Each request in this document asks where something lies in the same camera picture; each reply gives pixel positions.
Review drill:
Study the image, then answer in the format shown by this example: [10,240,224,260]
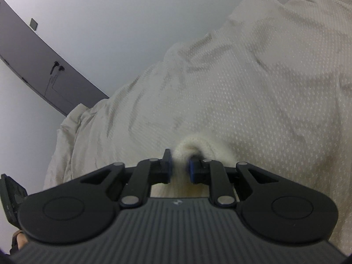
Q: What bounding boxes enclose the person's left hand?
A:
[10,230,28,255]

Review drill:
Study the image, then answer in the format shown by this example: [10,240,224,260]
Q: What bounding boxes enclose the black door handle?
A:
[49,61,65,75]

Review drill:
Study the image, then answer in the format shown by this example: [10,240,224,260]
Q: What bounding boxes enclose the beige bed sheet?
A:
[43,0,352,257]

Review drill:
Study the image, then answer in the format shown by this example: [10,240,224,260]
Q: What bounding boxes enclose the grey door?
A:
[0,0,110,117]

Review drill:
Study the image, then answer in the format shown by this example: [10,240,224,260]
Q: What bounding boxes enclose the white blue grey fuzzy sweater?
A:
[152,134,240,198]

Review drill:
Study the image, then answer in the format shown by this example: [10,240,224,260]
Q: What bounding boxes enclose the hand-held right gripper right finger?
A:
[188,156,279,208]

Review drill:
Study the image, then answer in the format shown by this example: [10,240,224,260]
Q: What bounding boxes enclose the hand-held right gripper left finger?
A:
[80,148,173,208]

